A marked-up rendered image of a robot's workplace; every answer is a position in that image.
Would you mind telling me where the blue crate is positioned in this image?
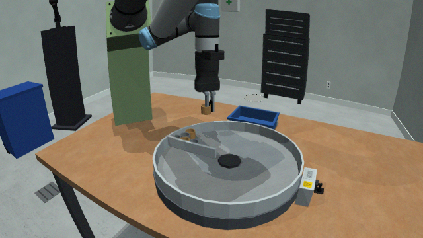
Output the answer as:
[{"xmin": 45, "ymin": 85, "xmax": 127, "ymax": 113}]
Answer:
[{"xmin": 227, "ymin": 106, "xmax": 280, "ymax": 129}]

